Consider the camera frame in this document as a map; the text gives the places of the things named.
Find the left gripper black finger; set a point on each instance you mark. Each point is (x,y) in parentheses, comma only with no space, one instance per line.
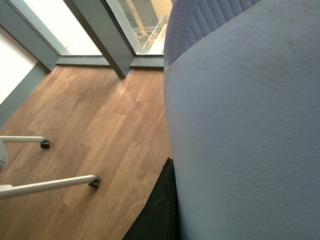
(158,218)

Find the light blue slipper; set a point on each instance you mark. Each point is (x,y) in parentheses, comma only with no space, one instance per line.
(242,100)

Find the white cart leg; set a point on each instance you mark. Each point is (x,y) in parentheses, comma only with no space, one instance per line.
(24,139)
(9,191)

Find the white cart leg rear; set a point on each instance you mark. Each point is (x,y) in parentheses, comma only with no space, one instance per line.
(24,139)

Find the white cart leg front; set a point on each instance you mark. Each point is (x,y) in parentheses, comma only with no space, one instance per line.
(9,191)

